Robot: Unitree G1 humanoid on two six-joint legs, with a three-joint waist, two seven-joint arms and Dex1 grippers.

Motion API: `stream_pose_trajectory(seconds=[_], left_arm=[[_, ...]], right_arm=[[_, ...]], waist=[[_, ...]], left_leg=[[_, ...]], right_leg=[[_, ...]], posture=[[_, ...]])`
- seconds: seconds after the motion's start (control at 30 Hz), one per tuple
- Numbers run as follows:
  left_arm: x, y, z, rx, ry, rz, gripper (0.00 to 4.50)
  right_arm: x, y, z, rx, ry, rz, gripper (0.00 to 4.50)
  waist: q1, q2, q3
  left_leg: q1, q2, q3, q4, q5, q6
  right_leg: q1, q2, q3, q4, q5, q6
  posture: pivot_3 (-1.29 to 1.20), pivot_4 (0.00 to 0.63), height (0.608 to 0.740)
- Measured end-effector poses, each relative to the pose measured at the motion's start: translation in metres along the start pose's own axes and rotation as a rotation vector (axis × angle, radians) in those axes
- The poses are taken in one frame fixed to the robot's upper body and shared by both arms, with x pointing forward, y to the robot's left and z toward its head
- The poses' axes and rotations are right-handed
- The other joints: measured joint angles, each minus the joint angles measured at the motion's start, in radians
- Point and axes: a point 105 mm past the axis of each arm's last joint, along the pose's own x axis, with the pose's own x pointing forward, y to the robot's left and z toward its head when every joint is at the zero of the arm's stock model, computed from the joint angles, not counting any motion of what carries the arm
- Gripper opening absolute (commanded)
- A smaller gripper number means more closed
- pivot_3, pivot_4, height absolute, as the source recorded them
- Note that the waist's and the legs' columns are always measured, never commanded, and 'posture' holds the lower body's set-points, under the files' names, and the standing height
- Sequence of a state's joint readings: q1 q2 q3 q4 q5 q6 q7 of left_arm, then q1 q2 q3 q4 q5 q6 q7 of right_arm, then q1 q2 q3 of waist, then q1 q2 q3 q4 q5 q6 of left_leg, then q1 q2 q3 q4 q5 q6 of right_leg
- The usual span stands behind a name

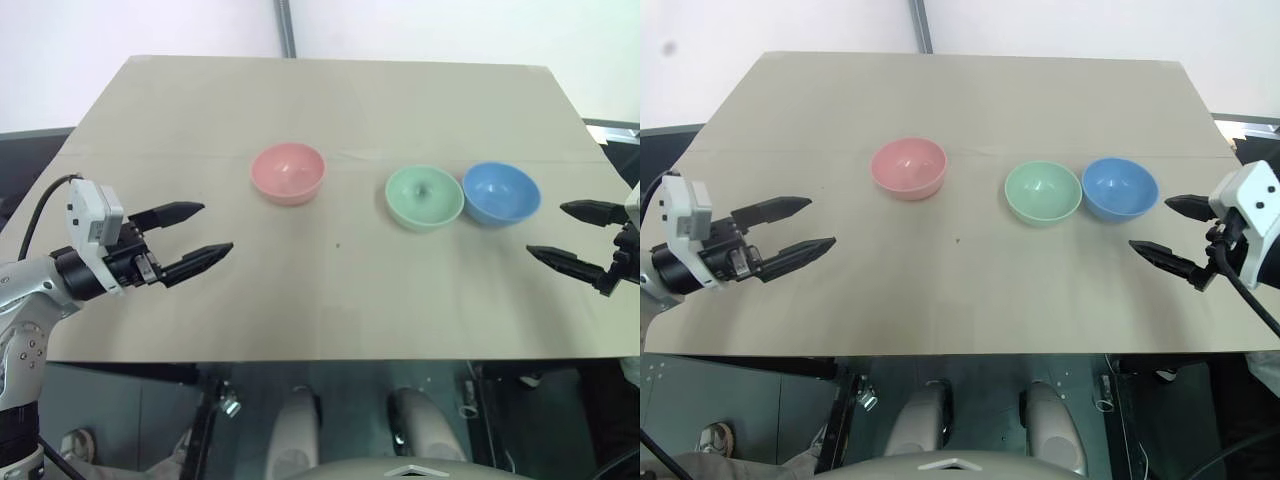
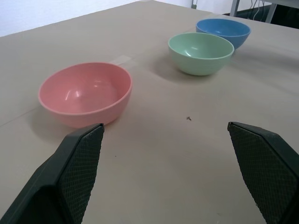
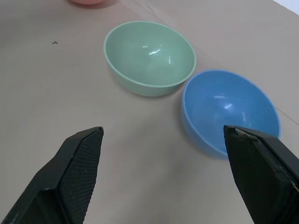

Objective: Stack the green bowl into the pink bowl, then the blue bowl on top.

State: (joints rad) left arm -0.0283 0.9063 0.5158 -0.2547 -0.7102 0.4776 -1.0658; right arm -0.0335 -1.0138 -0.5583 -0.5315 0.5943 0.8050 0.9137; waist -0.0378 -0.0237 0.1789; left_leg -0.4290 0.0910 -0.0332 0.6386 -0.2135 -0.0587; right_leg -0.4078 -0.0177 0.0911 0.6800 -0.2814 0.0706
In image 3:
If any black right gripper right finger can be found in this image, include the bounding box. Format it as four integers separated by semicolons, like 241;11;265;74
223;124;299;224

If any red plastic bowl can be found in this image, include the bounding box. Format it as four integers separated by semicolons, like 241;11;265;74
69;0;106;6

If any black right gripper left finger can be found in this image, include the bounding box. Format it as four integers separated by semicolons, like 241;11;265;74
0;126;104;224

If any blue plastic bowl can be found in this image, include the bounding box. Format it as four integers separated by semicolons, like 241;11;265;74
180;69;282;158

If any green plastic bowl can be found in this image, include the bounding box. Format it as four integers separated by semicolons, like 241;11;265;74
103;21;196;97

